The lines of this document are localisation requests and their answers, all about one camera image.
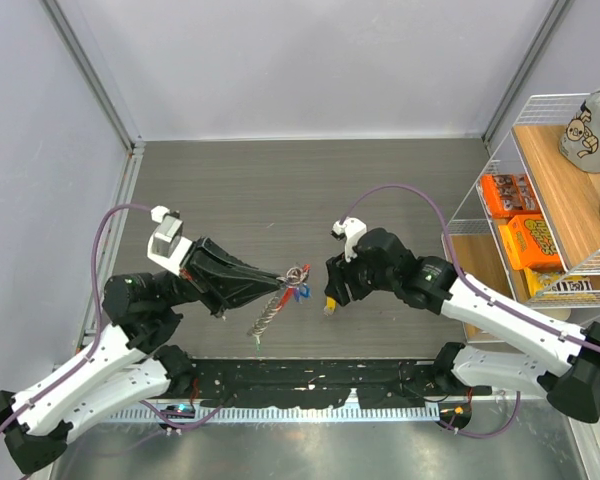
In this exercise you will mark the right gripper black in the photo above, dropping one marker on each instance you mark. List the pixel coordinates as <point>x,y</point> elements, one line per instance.
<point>339,270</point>

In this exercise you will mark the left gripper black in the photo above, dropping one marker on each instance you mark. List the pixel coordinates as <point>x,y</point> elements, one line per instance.
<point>222,278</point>

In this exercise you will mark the yellow key tag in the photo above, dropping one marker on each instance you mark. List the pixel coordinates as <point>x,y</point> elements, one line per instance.
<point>331,304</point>

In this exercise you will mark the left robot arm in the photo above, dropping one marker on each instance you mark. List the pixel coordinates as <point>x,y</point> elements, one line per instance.
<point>129,360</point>

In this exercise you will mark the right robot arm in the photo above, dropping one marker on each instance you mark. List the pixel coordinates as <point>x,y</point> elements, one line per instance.
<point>557,360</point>

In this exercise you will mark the blue key tag right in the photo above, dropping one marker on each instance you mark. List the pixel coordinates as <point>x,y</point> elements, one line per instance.
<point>301,292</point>

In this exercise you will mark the orange snack box top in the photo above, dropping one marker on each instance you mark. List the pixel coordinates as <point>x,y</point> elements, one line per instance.
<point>508,195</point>

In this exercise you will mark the orange yellow snack box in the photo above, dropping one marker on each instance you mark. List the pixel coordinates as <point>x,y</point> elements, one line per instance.
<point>528,243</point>

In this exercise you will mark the yellow snack bag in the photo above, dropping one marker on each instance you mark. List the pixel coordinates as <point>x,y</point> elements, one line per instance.
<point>556,284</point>

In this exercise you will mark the grey printed pouch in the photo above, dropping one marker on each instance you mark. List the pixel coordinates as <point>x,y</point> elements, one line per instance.
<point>591,132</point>

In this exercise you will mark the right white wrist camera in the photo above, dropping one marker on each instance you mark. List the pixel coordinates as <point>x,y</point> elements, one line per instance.
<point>350,231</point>

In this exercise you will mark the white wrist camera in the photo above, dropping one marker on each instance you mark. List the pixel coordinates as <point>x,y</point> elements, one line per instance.
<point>350,231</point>
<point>167,247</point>

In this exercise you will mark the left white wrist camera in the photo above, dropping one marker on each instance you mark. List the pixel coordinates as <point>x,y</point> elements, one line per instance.
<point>167,247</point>

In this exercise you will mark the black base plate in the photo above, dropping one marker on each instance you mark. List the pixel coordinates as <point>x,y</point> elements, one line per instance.
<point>317,383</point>

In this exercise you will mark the white slotted cable duct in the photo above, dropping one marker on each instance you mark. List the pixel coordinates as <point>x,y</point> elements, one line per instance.
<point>347,413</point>

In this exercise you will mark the white wire shelf rack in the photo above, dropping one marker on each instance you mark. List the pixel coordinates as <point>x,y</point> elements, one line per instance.
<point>569,201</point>

